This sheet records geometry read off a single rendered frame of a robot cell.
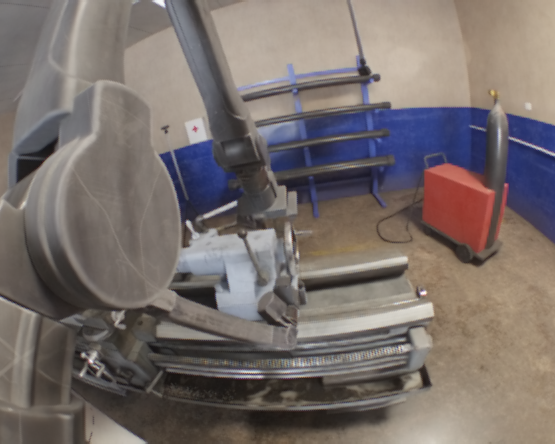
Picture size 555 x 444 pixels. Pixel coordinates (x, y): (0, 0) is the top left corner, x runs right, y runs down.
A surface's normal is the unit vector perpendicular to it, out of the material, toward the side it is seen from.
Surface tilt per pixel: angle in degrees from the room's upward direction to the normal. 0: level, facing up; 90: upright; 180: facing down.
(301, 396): 0
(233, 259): 82
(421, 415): 0
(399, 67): 90
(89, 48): 82
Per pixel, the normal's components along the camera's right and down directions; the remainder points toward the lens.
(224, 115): -0.02, 0.76
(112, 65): 0.95, -0.27
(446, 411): -0.20, -0.88
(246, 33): -0.08, 0.46
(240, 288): -0.16, 0.06
